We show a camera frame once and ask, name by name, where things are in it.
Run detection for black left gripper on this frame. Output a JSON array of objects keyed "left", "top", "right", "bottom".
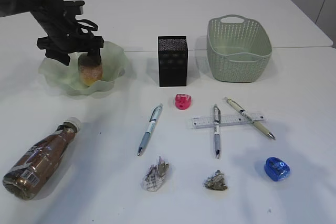
[{"left": 31, "top": 2, "right": 104, "bottom": 66}]

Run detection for sugared bread roll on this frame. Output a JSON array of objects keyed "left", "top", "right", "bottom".
[{"left": 78, "top": 53, "right": 103, "bottom": 86}]

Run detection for brown coffee drink bottle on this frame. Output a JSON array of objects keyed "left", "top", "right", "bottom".
[{"left": 2, "top": 117, "right": 81, "bottom": 200}]

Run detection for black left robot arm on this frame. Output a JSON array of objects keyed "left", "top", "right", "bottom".
[{"left": 1, "top": 0, "right": 104, "bottom": 66}]

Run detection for green wavy glass plate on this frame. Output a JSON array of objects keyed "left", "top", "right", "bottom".
[{"left": 38, "top": 41, "right": 129, "bottom": 95}]

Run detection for black mesh pen holder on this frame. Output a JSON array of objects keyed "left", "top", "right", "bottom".
[{"left": 158, "top": 36, "right": 188, "bottom": 87}]

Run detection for blue grip white pen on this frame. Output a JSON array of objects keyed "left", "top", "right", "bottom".
[{"left": 137, "top": 103, "right": 163, "bottom": 156}]

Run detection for pink pencil sharpener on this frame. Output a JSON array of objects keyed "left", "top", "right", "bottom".
[{"left": 175, "top": 94, "right": 192, "bottom": 110}]

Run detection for grey grip patterned pen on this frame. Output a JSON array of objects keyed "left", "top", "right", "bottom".
[{"left": 213, "top": 104, "right": 221, "bottom": 159}]

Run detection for green plastic woven basket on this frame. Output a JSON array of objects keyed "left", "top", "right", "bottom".
[{"left": 206, "top": 14, "right": 272, "bottom": 83}]

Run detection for beige patterned pen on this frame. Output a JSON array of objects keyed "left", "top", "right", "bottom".
[{"left": 224, "top": 97, "right": 276, "bottom": 140}]

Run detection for blue transparent pencil sharpener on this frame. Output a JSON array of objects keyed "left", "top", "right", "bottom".
[{"left": 264, "top": 157, "right": 291, "bottom": 182}]

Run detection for transparent plastic ruler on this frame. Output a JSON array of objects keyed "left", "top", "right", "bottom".
[{"left": 190, "top": 112, "right": 266, "bottom": 129}]

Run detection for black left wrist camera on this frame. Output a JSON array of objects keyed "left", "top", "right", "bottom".
[{"left": 64, "top": 1, "right": 85, "bottom": 16}]

